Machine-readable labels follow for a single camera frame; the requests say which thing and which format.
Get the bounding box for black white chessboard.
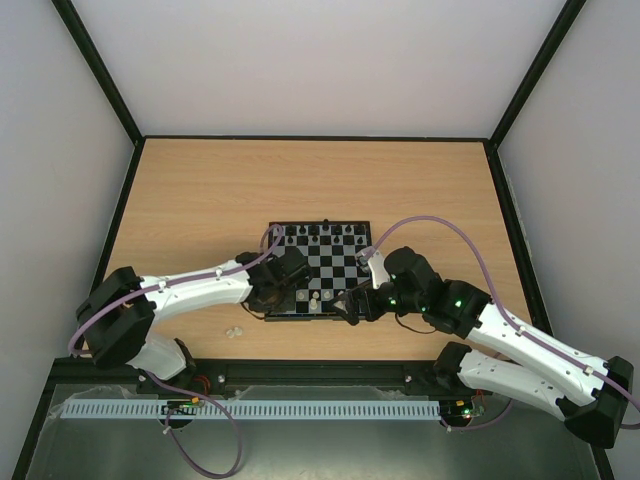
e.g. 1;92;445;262
265;220;372;322

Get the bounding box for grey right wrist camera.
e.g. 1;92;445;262
355;246;390;289

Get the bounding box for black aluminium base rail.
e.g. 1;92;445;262
45;358;477;400

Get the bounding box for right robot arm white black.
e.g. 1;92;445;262
330;247;633;449

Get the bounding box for white piece pair front left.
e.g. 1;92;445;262
225;327;244;338

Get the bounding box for white cable duct strip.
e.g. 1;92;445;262
60;399;441;421

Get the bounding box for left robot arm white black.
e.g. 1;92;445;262
70;248;312;380

